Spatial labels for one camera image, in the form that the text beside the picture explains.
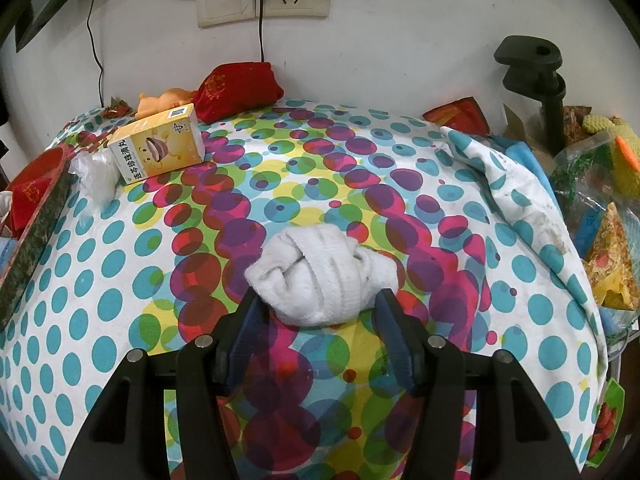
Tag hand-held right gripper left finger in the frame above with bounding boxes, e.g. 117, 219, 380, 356
59, 287, 273, 480

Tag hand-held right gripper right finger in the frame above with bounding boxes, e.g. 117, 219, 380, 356
374, 289, 583, 480

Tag knotted white sock bundle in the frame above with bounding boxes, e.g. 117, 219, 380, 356
244, 224, 401, 330

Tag polka dot cloth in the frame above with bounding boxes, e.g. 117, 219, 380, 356
0, 100, 618, 480

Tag yellow medicine box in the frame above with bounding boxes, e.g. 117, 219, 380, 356
107, 103, 206, 186

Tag white plastic bag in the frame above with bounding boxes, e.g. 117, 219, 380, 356
70, 150, 123, 206

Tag blue packet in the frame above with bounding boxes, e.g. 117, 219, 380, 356
575, 207, 608, 256

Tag green strawberry print packet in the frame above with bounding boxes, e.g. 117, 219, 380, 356
585, 377, 626, 468

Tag red tray with dark rim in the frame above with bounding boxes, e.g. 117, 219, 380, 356
0, 142, 76, 318

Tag yellow printed packet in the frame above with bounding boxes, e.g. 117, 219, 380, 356
582, 202, 640, 311

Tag red snack packet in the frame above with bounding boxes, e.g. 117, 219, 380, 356
422, 96, 493, 136

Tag red cloth pouch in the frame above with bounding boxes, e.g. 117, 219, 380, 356
192, 61, 285, 123

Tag clear plastic bag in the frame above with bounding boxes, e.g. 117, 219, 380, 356
550, 137, 640, 261

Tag cardboard box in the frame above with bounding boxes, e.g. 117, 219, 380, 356
502, 105, 556, 166

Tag orange rubber toy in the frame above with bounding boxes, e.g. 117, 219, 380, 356
136, 87, 198, 121

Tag light blue cloth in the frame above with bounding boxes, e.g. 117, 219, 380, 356
0, 237, 21, 268

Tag small red printed pouch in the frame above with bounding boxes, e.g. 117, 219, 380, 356
10, 175, 51, 233

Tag brown patterned snack bag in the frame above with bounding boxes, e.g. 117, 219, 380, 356
562, 105, 593, 148

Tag black clamp stand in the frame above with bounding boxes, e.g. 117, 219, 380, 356
494, 35, 568, 156

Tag yellow knitted toy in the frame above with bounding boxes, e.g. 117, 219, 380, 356
582, 114, 640, 198

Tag black monitor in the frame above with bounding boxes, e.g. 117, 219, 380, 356
15, 0, 91, 53

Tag black adapter cable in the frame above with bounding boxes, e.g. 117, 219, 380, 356
256, 0, 268, 65

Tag beige single wall socket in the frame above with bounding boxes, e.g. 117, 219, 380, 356
196, 0, 258, 28

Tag long black cable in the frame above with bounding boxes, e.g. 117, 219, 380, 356
86, 0, 107, 108

